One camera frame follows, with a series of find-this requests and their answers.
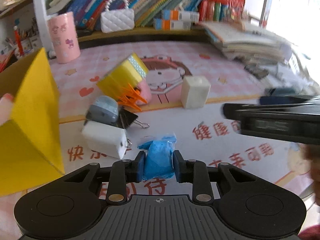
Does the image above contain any pink printed cylinder cup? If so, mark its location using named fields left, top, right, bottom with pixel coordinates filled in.
left=47, top=12, right=81, bottom=64

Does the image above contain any grey blue plastic case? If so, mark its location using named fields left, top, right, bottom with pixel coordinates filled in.
left=85, top=95, right=120, bottom=126

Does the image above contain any stack of worn books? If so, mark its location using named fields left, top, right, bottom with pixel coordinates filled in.
left=200, top=20, right=293, bottom=62

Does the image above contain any orange blue white box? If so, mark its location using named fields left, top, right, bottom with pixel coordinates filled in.
left=153, top=19, right=193, bottom=30
left=161, top=9, right=200, bottom=22

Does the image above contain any red dress figurine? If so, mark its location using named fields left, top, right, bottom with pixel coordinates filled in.
left=14, top=26, right=25, bottom=57

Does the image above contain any wooden bookshelf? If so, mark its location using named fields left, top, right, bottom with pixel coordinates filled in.
left=76, top=22, right=215, bottom=50

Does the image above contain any black binder clip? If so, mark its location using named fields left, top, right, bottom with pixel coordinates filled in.
left=117, top=106, right=150, bottom=130

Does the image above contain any dark red clothing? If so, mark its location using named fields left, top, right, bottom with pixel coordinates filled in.
left=299, top=224, right=320, bottom=240

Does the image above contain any row of mostly blue books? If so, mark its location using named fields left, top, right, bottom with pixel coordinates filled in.
left=65, top=0, right=247, bottom=28

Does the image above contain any white rectangular box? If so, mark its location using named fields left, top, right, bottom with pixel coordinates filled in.
left=81, top=120, right=128, bottom=160

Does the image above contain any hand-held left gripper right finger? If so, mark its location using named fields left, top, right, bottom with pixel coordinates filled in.
left=174, top=150, right=253, bottom=204

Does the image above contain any pink orange spiky toy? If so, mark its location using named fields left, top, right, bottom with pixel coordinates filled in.
left=117, top=80, right=153, bottom=112

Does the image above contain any yellow tape roll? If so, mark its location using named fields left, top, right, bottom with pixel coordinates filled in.
left=96, top=53, right=148, bottom=98

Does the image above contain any white cube block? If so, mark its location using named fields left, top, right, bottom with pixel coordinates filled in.
left=180, top=76, right=211, bottom=109

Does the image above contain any white quilted pearl-handle handbag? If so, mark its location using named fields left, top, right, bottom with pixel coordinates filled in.
left=100, top=0, right=135, bottom=33

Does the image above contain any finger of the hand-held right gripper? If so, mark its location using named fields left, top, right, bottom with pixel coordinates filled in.
left=259, top=87, right=320, bottom=105
left=221, top=96, right=320, bottom=121

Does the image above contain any person's right hand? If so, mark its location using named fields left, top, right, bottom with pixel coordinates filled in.
left=305, top=144, right=320, bottom=180

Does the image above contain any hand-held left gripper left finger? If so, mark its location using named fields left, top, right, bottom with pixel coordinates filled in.
left=64, top=152, right=147, bottom=205

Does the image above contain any yellow cardboard box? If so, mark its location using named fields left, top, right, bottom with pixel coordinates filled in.
left=0, top=47, right=65, bottom=197

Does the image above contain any pen organizer with pens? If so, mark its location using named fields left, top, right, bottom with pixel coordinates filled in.
left=0, top=20, right=42, bottom=62

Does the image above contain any pink printed table mat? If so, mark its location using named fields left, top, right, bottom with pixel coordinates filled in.
left=0, top=41, right=320, bottom=240

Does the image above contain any blue plastic packet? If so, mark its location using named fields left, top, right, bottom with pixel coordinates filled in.
left=137, top=134, right=178, bottom=180

